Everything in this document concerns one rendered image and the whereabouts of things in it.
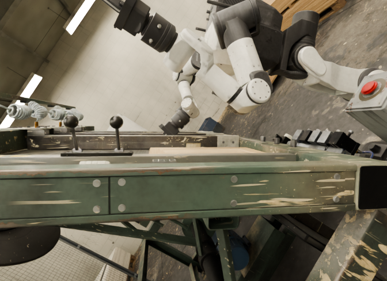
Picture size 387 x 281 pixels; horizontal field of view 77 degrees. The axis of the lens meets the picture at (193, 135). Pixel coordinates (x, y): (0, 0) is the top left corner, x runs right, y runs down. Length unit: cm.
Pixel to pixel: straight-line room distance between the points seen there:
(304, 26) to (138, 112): 539
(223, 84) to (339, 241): 52
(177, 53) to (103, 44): 595
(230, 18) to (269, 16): 28
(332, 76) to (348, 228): 69
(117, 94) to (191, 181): 591
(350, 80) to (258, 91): 65
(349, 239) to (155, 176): 51
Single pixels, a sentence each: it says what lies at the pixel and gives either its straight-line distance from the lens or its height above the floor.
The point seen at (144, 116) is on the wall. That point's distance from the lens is 627.
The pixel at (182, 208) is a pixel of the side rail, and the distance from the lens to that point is 53.
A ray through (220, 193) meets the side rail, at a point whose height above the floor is 115.
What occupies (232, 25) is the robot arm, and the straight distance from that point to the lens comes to 87.
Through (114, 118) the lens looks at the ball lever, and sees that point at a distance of 71.
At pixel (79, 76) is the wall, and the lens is 661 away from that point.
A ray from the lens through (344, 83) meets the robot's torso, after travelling 131.
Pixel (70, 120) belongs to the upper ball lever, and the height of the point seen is 154.
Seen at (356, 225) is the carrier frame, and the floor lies 79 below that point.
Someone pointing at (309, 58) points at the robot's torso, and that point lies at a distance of 118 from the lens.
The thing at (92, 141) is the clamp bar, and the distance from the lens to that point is 133.
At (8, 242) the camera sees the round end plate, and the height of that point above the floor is 164.
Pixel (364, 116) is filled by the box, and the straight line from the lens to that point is 78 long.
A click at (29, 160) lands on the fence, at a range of 83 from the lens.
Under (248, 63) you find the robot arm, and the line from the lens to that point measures 82.
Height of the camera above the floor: 134
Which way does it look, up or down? 9 degrees down
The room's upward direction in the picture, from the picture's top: 57 degrees counter-clockwise
